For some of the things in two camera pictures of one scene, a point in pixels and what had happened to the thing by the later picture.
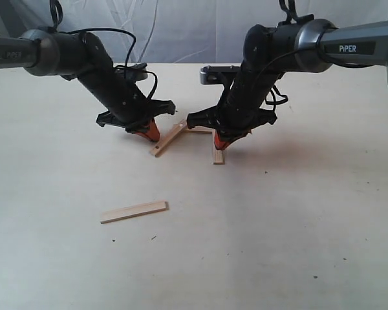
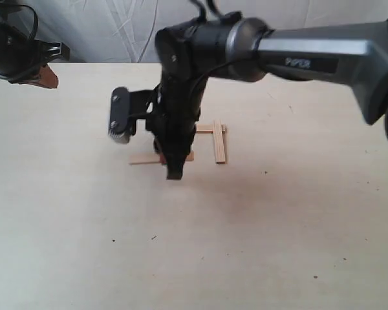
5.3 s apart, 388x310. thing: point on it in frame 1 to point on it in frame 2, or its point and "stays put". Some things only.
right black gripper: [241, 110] to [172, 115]
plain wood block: [135, 212] to [151, 157]
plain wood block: [218, 155] stays put
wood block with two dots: [200, 130] stays put
